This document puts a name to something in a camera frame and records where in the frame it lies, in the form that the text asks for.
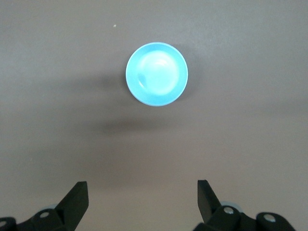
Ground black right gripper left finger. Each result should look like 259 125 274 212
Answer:
15 181 90 231

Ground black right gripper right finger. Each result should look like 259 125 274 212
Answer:
193 180 244 231

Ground blue bowl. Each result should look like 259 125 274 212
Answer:
125 42 189 107

